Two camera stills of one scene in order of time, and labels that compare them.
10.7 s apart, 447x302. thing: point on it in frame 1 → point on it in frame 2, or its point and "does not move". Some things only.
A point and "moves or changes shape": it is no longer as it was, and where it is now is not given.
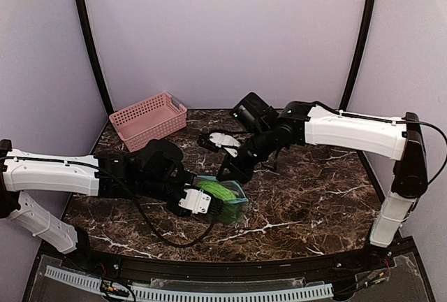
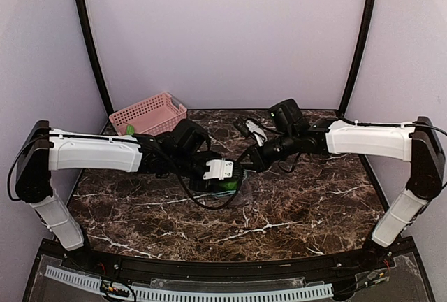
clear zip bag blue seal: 229,196 moves or changes shape
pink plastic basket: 151,119 does not move
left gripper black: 177,212 → 204,187
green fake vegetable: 229,212 → 230,185
